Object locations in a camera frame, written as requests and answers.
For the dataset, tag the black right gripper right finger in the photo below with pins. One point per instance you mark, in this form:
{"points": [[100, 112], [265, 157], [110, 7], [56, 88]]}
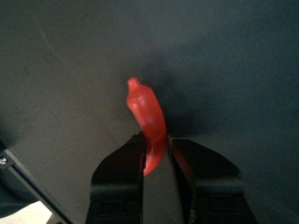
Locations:
{"points": [[217, 186]]}

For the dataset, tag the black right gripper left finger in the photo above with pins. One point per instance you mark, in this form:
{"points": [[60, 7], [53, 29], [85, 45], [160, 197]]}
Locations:
{"points": [[116, 180]]}

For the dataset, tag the black table edge frame rail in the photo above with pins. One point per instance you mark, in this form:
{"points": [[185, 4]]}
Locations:
{"points": [[26, 180]]}

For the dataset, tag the red toy chile pepper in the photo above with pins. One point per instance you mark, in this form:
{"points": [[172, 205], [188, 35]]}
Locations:
{"points": [[146, 116]]}

